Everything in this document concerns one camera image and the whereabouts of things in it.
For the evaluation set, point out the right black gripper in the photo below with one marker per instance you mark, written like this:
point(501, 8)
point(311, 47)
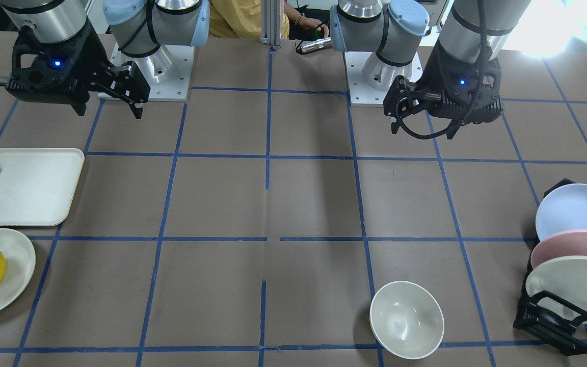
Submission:
point(91, 60)

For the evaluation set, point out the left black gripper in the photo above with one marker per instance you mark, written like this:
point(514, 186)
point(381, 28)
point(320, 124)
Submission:
point(433, 76)

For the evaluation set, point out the white ceramic bowl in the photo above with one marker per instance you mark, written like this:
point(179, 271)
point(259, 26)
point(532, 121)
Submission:
point(406, 320)

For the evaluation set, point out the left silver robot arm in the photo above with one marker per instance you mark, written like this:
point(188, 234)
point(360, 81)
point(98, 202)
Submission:
point(473, 31)

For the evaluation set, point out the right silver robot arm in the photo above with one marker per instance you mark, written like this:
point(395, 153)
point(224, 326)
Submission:
point(139, 27)

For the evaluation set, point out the silver flashlight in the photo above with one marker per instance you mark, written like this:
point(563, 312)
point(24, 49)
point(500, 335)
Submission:
point(307, 47)

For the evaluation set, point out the person in yellow shirt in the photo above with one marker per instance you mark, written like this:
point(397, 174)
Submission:
point(243, 19)

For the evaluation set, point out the white rectangular tray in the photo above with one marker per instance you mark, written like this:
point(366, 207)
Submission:
point(37, 185)

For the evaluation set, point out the light blue plate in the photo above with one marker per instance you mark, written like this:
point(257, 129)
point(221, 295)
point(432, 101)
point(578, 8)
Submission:
point(563, 209)

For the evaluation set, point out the white round plate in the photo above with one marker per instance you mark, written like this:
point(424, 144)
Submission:
point(20, 255)

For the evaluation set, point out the pink plate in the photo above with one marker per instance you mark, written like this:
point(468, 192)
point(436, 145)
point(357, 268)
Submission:
point(566, 243)

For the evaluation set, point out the cream white plate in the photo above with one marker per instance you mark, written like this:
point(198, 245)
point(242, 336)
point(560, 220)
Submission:
point(565, 277)

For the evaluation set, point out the black dish rack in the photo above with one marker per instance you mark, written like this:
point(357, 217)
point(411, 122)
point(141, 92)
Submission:
point(547, 325)

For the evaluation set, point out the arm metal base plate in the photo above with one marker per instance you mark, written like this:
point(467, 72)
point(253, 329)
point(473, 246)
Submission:
point(168, 71)
point(370, 79)

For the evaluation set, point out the aluminium frame post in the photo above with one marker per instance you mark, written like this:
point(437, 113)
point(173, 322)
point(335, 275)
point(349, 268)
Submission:
point(271, 15)

